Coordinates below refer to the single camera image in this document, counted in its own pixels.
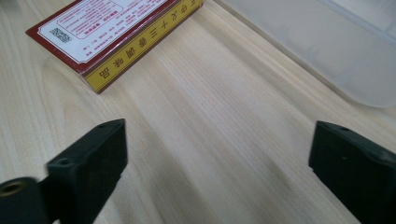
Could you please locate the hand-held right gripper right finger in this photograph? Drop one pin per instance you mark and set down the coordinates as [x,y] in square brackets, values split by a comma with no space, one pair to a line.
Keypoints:
[355,174]

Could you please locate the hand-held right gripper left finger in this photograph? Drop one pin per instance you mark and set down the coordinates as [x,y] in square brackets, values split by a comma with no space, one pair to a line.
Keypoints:
[90,165]

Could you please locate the clear plastic container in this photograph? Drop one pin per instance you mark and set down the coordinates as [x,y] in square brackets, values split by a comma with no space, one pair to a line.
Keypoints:
[327,46]

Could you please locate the red and yellow box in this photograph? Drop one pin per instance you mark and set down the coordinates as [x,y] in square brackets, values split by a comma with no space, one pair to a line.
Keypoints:
[93,31]

